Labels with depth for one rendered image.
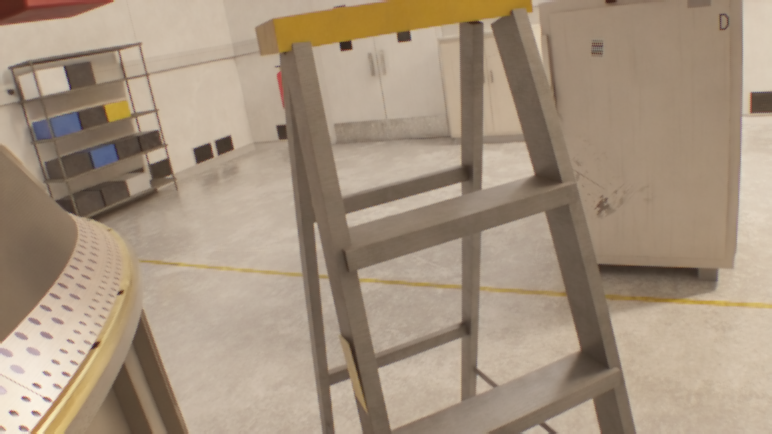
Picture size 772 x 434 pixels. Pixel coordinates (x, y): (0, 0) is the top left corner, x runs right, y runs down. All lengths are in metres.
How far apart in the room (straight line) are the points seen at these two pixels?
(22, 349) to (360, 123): 7.50
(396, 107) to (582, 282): 6.91
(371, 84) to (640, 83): 5.40
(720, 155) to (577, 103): 0.73
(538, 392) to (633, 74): 2.18
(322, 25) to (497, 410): 0.61
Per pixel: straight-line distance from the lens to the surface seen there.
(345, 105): 8.12
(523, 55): 0.88
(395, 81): 7.68
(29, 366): 0.71
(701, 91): 2.92
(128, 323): 0.84
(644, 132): 2.95
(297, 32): 0.75
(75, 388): 0.69
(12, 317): 0.76
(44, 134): 6.76
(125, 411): 0.89
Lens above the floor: 1.48
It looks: 19 degrees down
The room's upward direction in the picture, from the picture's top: 10 degrees counter-clockwise
